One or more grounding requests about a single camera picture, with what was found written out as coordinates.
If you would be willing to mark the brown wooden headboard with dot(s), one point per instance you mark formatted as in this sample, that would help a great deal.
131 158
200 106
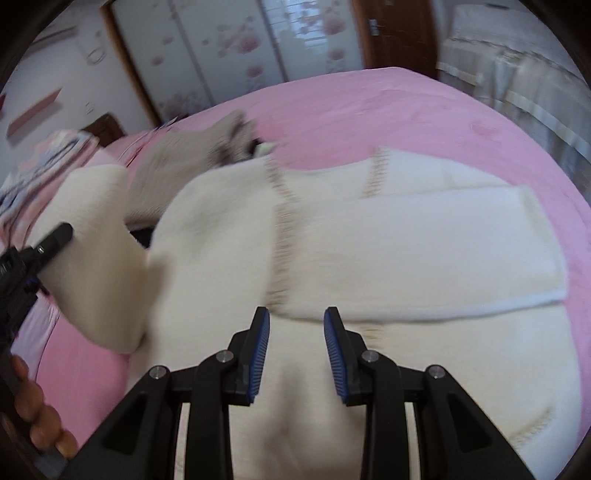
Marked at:
104 129

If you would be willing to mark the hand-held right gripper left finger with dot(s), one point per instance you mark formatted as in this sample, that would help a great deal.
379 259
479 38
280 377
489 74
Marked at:
259 350

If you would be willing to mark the floral sliding-door wardrobe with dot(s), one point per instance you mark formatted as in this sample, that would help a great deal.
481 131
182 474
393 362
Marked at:
207 46

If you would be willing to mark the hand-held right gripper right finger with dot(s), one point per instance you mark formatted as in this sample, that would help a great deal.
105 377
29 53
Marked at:
333 355

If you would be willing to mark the pink wall shelf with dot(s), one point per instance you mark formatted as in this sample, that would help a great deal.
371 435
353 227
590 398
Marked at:
34 113

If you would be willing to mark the light green cloth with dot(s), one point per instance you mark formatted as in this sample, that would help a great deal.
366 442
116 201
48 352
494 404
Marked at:
267 147

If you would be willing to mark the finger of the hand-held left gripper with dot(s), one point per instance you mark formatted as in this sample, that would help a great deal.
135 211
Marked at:
54 239

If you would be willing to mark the beige knit garment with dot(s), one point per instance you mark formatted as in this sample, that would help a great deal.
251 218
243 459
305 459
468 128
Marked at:
184 157

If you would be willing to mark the brown wooden door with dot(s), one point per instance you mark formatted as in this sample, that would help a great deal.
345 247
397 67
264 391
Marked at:
401 37

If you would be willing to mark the pink bed sheet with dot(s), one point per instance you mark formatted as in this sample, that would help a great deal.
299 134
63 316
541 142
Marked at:
369 115

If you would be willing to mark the person's left hand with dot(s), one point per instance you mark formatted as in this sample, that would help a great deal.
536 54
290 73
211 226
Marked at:
39 415

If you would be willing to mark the patterned pink pillow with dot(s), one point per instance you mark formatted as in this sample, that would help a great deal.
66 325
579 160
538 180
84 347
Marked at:
41 166

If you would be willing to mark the cream satin cover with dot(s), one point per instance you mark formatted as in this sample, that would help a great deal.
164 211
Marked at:
517 69

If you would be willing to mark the white wall socket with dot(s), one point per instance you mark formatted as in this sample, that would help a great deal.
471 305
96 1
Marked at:
88 109

